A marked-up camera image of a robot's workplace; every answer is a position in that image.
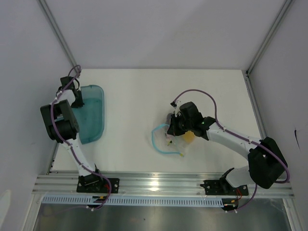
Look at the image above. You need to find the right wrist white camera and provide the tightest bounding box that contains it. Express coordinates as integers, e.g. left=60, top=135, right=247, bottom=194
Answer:
left=170, top=100, right=181, bottom=117

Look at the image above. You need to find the left aluminium frame post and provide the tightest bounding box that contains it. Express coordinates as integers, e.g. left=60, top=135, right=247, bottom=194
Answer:
left=36, top=0, right=77, bottom=71

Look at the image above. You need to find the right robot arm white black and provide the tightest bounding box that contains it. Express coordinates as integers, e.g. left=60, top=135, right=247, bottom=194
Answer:
left=167, top=102, right=287, bottom=194

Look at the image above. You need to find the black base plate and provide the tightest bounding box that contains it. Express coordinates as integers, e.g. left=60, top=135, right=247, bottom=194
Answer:
left=200, top=180, right=249, bottom=196
left=76, top=175, right=120, bottom=193

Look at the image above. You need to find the purple toy eggplant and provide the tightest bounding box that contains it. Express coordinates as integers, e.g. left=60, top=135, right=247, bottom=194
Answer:
left=165, top=133, right=172, bottom=146

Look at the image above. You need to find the white slotted cable duct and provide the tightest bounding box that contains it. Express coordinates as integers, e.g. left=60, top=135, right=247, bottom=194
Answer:
left=42, top=194, right=224, bottom=207

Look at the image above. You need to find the yellow toy lemon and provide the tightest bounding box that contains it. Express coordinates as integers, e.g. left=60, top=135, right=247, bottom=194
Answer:
left=182, top=131, right=195, bottom=143

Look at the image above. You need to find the aluminium mounting rail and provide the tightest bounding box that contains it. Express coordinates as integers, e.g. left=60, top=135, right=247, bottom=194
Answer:
left=32, top=170, right=295, bottom=199

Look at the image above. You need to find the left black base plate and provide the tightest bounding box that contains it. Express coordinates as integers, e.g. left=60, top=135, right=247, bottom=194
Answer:
left=76, top=175, right=120, bottom=193

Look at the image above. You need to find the clear zip top bag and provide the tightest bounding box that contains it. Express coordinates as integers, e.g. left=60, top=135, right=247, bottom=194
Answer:
left=151, top=113, right=195, bottom=157

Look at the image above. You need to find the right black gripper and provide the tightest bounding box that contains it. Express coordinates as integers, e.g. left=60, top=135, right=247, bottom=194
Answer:
left=167, top=113, right=193, bottom=137

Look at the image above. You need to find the teal plastic bin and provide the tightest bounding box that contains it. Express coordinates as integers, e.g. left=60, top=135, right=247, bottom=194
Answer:
left=73, top=85, right=105, bottom=144

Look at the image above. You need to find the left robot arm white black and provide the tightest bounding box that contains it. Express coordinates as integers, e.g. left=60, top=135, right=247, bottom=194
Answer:
left=40, top=76, right=110, bottom=193

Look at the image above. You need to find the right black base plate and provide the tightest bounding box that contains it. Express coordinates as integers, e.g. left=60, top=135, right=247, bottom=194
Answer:
left=200, top=180, right=249, bottom=196

